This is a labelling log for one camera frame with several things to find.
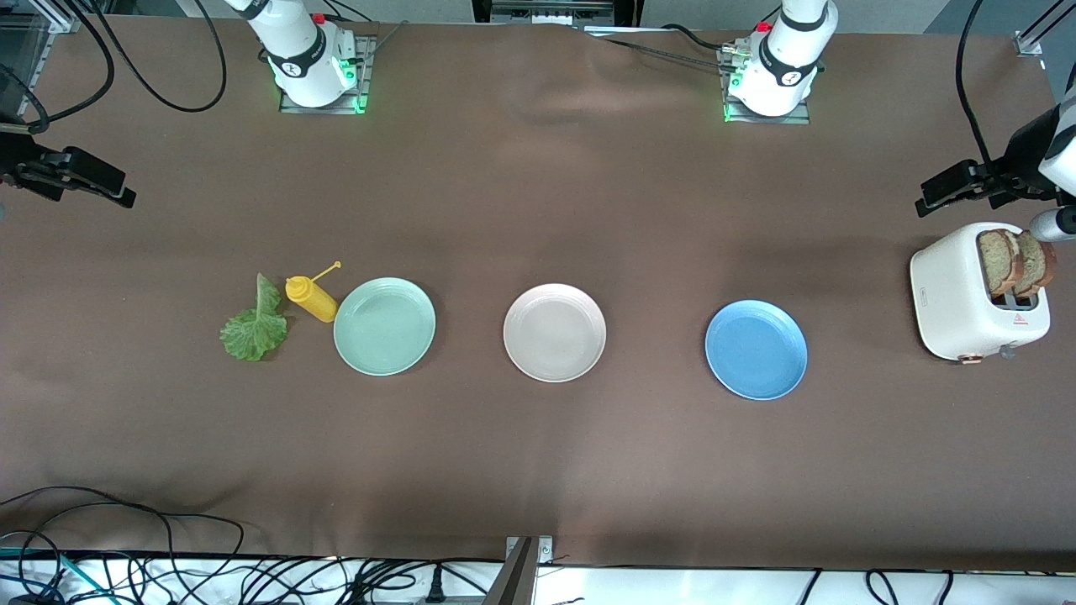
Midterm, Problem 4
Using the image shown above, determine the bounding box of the brown bread slice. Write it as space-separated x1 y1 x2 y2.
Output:
978 229 1025 297
1015 231 1058 299

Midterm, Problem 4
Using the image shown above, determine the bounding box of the green lettuce leaf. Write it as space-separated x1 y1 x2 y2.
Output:
220 273 291 363

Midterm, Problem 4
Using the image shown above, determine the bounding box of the yellow mustard squeeze bottle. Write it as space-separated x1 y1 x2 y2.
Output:
285 261 342 324

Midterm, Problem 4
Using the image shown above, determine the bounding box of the blue plate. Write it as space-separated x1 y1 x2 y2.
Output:
704 300 809 402

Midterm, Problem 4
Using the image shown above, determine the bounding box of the mint green plate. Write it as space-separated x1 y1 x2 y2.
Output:
333 277 437 376

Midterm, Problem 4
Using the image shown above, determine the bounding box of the beige plate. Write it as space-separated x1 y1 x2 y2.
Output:
503 283 607 384

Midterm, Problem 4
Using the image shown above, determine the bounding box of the white toaster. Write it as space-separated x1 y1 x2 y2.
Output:
910 222 1052 366

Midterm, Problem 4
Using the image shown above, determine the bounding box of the black equipment rack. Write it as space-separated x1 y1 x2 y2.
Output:
471 0 644 28

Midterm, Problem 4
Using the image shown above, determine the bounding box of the brown table cover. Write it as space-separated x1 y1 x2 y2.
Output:
0 15 1076 574

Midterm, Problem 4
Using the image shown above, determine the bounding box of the clear enclosure with aluminium frame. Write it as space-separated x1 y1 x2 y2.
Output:
0 0 82 114

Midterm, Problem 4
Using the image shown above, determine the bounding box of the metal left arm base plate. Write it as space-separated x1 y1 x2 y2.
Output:
721 42 812 125

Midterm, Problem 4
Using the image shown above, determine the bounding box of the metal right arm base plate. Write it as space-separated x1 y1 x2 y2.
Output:
277 34 372 116

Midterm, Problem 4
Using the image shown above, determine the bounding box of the black base cable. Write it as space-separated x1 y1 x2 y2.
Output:
588 24 732 72

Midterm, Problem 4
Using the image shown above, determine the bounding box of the teal floor cable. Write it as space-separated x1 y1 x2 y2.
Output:
0 546 110 602

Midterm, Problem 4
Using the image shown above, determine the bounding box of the metal edge bracket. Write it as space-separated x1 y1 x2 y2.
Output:
503 535 554 605

